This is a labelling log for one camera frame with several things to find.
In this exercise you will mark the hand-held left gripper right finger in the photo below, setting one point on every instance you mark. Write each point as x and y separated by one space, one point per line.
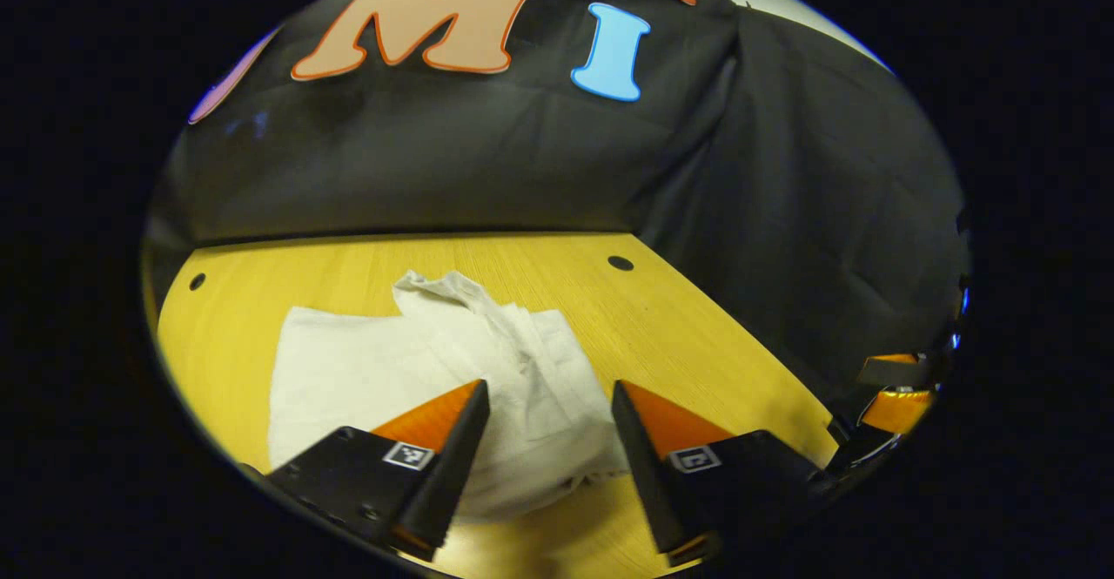
648 474

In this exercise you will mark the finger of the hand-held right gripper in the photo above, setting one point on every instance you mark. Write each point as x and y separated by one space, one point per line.
896 372
901 409

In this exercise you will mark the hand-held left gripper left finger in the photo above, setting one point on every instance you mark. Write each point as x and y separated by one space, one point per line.
439 474

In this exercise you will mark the white jeans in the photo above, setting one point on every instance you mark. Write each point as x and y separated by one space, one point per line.
365 370

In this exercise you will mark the black backdrop cloth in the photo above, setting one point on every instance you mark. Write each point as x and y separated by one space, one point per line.
783 213

